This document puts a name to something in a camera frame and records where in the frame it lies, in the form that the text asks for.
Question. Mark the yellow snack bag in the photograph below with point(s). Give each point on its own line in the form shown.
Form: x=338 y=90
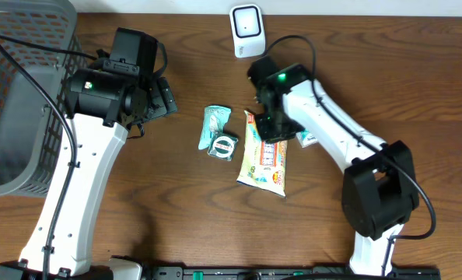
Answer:
x=263 y=164

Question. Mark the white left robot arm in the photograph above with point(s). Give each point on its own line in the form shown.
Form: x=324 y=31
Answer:
x=102 y=108

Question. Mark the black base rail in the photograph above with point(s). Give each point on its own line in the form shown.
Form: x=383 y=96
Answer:
x=318 y=272

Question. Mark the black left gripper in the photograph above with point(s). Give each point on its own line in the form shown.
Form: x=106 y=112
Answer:
x=162 y=91

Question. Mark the round dark green packet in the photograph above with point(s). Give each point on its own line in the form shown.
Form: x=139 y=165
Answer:
x=223 y=146

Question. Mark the small teal white packet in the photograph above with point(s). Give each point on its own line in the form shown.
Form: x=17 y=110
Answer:
x=305 y=139

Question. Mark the grey plastic mesh basket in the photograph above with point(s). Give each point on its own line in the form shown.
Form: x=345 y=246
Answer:
x=30 y=134

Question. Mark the mint green snack packet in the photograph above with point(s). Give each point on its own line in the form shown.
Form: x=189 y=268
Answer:
x=215 y=119

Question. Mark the white barcode scanner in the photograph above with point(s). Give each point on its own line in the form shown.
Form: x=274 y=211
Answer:
x=248 y=30

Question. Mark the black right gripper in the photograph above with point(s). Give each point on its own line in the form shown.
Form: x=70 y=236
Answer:
x=268 y=136

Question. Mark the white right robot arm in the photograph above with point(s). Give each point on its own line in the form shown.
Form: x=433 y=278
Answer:
x=378 y=195

